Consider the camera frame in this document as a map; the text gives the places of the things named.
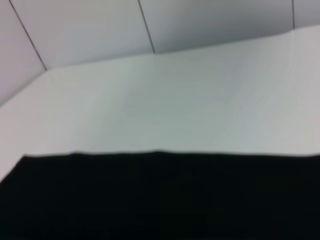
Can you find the black t-shirt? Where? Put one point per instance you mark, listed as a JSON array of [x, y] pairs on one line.
[[150, 200]]

